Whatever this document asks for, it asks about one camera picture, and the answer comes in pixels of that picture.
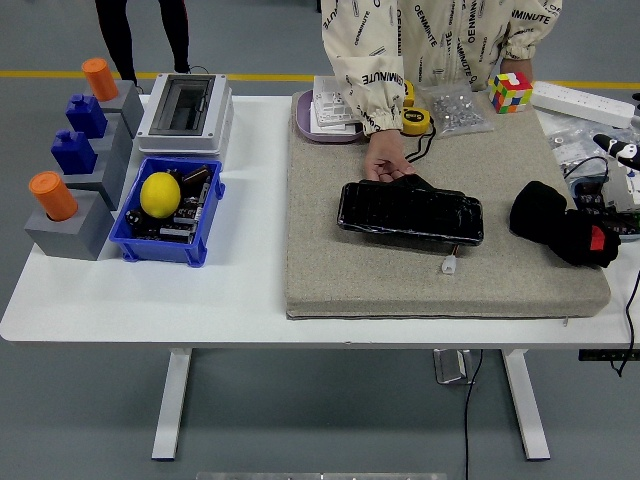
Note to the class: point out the person's left hand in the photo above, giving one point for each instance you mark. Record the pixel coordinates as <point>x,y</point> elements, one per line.
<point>516,67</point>

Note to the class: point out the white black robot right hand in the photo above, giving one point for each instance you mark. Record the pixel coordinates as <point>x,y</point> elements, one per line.
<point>620,150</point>

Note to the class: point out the person's right hand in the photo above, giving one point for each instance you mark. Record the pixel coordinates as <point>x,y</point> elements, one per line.
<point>385,152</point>

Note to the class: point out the black rag with red tag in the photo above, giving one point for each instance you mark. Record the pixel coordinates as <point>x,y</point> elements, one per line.
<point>545,215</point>

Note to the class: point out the person's right forearm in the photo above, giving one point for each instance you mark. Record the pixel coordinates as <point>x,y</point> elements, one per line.
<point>372,95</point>

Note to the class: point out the person's left forearm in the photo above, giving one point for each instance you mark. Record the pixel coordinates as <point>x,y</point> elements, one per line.
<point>525,42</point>

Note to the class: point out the black table control panel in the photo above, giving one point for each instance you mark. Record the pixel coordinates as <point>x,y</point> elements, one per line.
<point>607,355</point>

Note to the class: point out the colourful puzzle cube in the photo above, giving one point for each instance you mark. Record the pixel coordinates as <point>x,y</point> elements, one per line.
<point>510,92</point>

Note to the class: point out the white circuit breaker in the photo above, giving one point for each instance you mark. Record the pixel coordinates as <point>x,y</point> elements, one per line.
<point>622,190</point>

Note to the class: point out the yellow tape measure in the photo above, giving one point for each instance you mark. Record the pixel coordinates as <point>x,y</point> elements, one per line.
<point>408,94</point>
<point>415,120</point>

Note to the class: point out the clear bags of small parts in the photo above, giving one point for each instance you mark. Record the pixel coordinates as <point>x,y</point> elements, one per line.
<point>570,142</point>

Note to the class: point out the light blue tray of components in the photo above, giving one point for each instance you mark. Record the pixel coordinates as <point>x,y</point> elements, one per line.
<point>587,192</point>

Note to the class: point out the white power strip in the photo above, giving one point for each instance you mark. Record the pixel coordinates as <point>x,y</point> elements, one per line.
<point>580,102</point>

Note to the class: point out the clear bag of metal nuts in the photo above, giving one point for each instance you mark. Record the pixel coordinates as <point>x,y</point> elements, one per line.
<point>457,112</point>

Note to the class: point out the purple tray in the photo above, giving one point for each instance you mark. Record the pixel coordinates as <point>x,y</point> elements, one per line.
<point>305,120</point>

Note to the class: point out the grey-brown mat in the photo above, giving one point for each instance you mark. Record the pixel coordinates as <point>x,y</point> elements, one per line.
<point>375,280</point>

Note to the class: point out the brown black rectangular component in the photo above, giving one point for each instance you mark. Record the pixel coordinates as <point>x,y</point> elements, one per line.
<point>196,175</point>

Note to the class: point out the white electrical distribution box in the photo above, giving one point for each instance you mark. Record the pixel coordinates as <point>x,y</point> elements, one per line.
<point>185,115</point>

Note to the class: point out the black electronic modules pile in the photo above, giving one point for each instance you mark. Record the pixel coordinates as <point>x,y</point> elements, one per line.
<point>185,220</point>

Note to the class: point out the yellow lemon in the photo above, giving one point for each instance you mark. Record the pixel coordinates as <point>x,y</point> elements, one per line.
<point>160,195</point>

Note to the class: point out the blue plastic bin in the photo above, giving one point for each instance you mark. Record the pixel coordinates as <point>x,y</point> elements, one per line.
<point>165,252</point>

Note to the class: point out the black round component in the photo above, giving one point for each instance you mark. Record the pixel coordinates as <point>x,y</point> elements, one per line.
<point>134,216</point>

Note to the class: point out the grey block holder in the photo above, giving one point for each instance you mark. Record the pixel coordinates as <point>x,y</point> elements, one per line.
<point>126,102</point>
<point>120,137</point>
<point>75,240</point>
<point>112,172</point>

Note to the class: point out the white table leg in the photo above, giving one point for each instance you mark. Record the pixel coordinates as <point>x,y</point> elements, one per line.
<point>527,400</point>
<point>172,400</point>

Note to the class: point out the person in background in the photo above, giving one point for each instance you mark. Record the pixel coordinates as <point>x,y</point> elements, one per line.
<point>117,35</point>

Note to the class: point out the orange cylinder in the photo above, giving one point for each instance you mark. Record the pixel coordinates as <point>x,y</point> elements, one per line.
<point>52,197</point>
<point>100,80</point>

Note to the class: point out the blue block peg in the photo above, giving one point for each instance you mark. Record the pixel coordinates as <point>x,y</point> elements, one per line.
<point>86,117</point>
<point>74,154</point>

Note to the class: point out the white switch plates stack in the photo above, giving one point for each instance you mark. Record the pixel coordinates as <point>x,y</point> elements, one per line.
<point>330,110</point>

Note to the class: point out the metal bracket under table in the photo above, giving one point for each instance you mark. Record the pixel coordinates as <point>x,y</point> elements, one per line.
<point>450,367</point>

